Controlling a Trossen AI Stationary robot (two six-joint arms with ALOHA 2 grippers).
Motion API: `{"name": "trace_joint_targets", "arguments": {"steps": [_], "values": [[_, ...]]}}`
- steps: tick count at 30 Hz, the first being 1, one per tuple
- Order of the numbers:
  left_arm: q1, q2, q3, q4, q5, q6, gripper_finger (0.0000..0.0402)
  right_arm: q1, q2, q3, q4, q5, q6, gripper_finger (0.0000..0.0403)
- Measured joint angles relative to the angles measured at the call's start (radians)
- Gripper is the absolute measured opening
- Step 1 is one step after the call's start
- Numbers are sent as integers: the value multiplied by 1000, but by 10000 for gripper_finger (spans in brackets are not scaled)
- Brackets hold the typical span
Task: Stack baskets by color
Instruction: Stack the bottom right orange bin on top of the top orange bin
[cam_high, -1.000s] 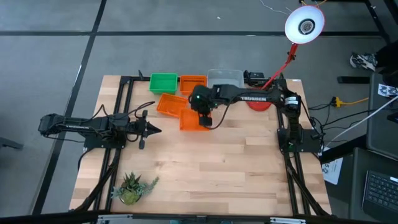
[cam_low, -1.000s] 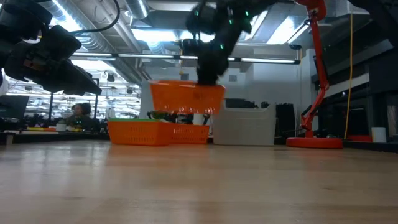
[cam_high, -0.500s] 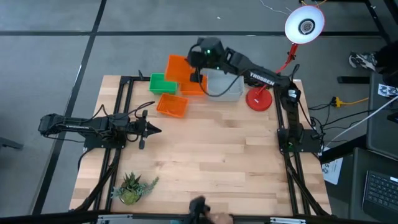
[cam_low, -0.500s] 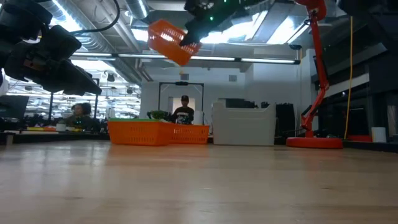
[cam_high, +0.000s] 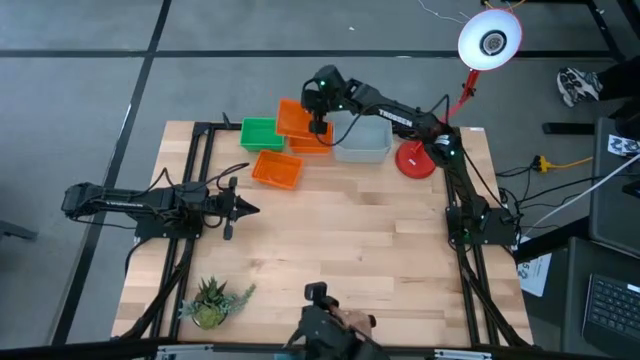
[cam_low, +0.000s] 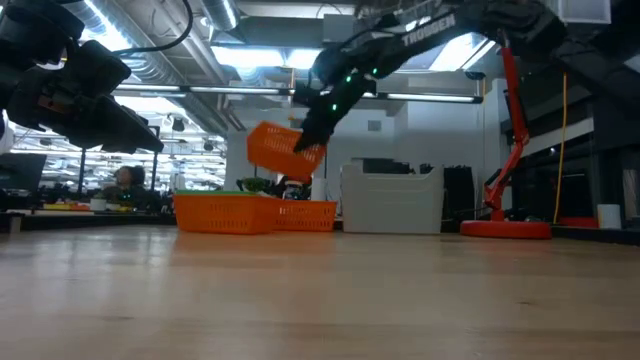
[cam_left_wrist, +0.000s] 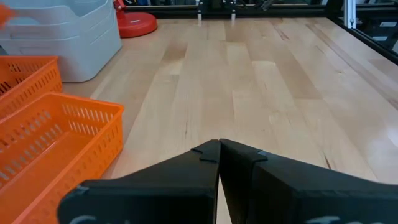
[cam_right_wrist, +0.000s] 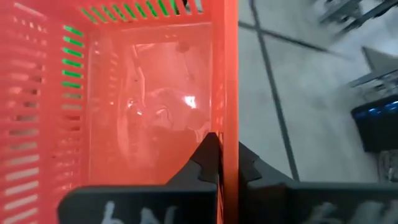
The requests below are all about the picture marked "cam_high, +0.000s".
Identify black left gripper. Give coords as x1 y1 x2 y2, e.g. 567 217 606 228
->
203 177 261 240

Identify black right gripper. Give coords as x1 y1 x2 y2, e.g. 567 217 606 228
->
300 63 349 135

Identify orange plastic basket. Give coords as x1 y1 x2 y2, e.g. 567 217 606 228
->
288 122 335 155
275 97 321 141
250 149 305 192

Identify small potted succulent plant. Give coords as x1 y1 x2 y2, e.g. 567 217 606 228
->
178 276 258 331

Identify red desk lamp white shade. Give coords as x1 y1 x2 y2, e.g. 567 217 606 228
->
394 8 524 180

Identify person's hand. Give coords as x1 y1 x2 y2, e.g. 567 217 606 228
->
330 306 377 332

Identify black rig crossbar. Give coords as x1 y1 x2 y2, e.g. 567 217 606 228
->
0 338 640 360

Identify dark grey floor foot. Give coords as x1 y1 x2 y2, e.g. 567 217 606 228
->
0 219 39 242

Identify black floor bar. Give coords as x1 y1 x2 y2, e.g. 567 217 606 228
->
542 121 597 136

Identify person's shoe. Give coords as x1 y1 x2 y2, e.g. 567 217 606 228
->
556 66 605 108

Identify white paper sheet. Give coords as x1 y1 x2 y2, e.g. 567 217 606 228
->
516 236 553 298

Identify printed marker paper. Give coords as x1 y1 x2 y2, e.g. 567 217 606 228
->
606 133 640 158

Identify person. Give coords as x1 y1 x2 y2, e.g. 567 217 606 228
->
594 53 640 126

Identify black desk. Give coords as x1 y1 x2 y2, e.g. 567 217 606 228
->
559 236 640 360

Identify dark grey side table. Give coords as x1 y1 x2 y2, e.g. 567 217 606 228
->
588 115 640 259

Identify black keyboard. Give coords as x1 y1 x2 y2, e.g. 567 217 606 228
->
581 273 640 355

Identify black metal table frame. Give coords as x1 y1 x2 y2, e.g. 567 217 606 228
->
112 112 534 351

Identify black table-level camera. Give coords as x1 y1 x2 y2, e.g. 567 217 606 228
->
284 281 381 360

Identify yellow extension cord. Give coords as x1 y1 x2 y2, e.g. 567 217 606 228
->
532 154 595 174

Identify white cable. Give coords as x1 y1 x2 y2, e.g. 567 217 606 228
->
519 153 640 239

